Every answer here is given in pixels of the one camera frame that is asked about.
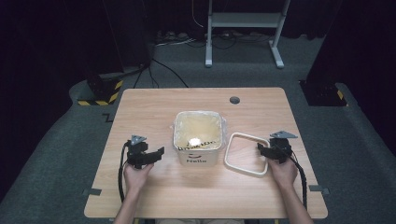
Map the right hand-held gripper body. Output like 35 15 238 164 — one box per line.
269 130 298 164

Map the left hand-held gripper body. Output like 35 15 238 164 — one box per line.
125 134 149 170

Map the white square bin rim ring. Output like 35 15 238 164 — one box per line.
223 132 271 178

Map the white square trash bin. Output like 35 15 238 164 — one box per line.
172 110 228 167

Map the clear plastic bin bag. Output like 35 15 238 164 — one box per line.
169 110 228 151

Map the person's left hand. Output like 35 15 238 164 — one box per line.
123 162 155 195

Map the person's right hand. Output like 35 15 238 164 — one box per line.
267 158 299 189

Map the grey tape strip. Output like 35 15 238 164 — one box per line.
82 188 103 197
308 184 331 196

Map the black yellow striped stand base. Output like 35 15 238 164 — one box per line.
299 79 348 107
78 73 124 106

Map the power strip with plugs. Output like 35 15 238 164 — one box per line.
154 30 198 49

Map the white metal stand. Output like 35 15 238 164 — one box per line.
205 0 292 69

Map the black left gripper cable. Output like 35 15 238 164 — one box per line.
117 141 130 203

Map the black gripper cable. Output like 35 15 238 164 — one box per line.
117 141 130 203
289 156 309 210

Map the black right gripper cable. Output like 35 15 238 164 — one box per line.
289 156 309 210

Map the black floor cable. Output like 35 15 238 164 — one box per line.
133 57 190 90

